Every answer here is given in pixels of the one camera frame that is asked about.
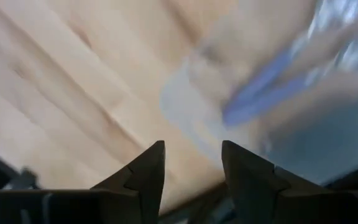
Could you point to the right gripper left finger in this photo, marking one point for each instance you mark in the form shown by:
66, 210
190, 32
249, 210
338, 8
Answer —
135, 186

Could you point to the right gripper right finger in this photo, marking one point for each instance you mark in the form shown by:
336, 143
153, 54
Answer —
259, 193

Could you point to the clear plastic bin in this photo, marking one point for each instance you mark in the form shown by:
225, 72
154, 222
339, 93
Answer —
182, 102

